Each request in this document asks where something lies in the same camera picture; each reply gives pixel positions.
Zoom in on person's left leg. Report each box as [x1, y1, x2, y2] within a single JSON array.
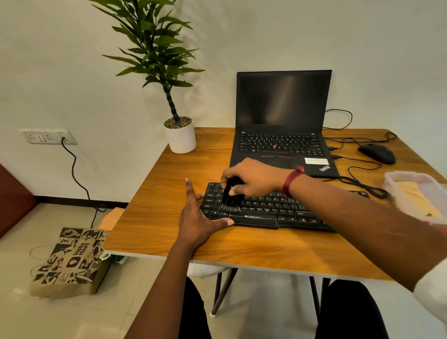
[[174, 277, 212, 339]]

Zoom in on green artificial plant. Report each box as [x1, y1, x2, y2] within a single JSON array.
[[89, 0, 206, 125]]

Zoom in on black computer keyboard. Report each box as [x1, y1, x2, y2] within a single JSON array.
[[200, 182, 371, 233]]

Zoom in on black looped cable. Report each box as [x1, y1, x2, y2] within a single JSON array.
[[323, 109, 353, 131]]

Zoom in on white chair seat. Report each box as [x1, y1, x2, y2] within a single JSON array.
[[186, 262, 230, 278]]

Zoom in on white wall socket panel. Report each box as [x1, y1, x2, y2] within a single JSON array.
[[20, 128, 79, 146]]

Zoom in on black laptop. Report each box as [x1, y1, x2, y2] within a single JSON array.
[[229, 70, 341, 179]]

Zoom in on black power cable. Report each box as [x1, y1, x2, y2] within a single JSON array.
[[61, 137, 106, 230]]

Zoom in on black keyboard cable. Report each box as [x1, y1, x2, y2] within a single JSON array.
[[323, 155, 390, 200]]

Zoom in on white shirt sleeve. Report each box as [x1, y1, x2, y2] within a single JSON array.
[[413, 258, 447, 324]]

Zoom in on red wristband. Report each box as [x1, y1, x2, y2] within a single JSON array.
[[282, 166, 305, 197]]

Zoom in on black metal table leg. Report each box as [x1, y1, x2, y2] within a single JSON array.
[[309, 276, 331, 322], [210, 268, 239, 318]]

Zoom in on person's right leg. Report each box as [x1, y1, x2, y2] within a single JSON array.
[[315, 279, 389, 339]]

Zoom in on person's left forearm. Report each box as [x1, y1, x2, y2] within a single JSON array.
[[124, 240, 197, 339]]

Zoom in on person's right hand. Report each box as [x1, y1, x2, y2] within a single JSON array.
[[220, 157, 292, 198]]

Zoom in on person's leg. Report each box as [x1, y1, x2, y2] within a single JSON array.
[[174, 277, 212, 339], [315, 279, 389, 339]]

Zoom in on white plant pot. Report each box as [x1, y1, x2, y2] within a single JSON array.
[[163, 116, 197, 154]]

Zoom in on clear plastic container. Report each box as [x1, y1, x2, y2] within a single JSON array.
[[382, 171, 447, 226]]

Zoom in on printed brown paper bag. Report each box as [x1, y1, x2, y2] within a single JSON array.
[[29, 227, 112, 300]]

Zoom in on black cleaning brush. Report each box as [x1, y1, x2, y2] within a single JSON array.
[[221, 176, 246, 214]]

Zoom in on black computer mouse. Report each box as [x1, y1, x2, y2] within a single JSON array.
[[358, 143, 396, 165]]

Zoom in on orange cardboard piece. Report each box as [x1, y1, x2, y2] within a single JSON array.
[[98, 207, 125, 232]]

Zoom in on person's right forearm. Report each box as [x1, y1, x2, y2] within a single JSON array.
[[288, 173, 447, 292]]

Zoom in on black mouse cable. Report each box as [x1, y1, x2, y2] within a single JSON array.
[[324, 131, 398, 151]]

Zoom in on brown wooden furniture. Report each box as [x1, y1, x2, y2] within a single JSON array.
[[0, 163, 38, 239]]

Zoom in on person's left hand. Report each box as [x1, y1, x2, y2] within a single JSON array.
[[176, 178, 235, 251]]

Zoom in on yellow cloth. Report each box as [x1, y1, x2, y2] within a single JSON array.
[[396, 181, 444, 219]]

